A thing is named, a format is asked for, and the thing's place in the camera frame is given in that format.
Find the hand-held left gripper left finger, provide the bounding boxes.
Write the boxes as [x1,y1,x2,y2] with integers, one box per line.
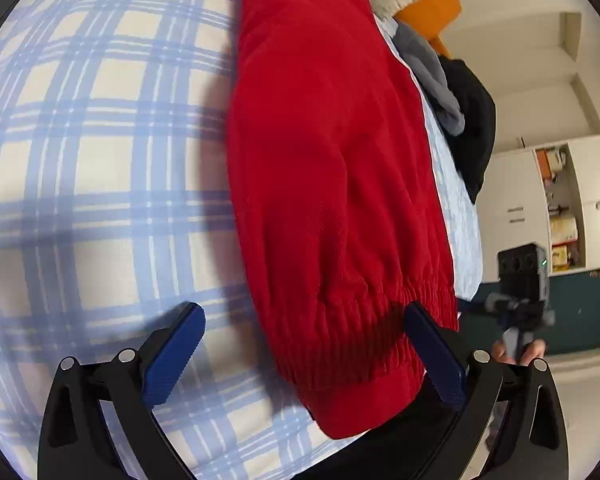
[37,301,207,480]

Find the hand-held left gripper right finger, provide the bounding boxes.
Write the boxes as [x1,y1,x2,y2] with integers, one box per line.
[402,301,570,480]

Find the red jacket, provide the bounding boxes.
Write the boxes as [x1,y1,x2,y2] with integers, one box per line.
[226,0,460,440]

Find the person's right hand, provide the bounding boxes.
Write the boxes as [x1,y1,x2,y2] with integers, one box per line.
[491,337,549,367]

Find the dark green board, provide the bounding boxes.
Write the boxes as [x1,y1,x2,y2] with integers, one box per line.
[545,267,600,358]

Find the light blue quilted blanket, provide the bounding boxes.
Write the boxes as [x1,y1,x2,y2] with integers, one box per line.
[375,15,483,303]

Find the white wardrobe cabinet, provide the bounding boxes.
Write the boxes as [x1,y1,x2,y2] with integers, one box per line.
[477,132,600,276]

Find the dark cloth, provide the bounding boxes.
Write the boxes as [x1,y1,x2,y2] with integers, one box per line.
[300,395,462,480]

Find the orange basket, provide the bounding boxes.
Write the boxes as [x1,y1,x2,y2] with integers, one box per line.
[535,147,567,182]

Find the black garment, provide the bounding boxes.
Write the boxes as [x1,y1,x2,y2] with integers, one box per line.
[437,57,497,205]

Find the white room door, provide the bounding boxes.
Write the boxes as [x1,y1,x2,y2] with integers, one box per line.
[495,72,600,152]

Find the blue plaid bed sheet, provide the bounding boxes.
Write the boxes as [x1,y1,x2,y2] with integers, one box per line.
[0,0,361,480]

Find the grey garment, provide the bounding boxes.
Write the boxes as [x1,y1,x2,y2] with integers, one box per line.
[394,21,467,137]

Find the orange bed headboard cushion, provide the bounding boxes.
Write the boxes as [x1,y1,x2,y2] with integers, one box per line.
[395,0,463,58]

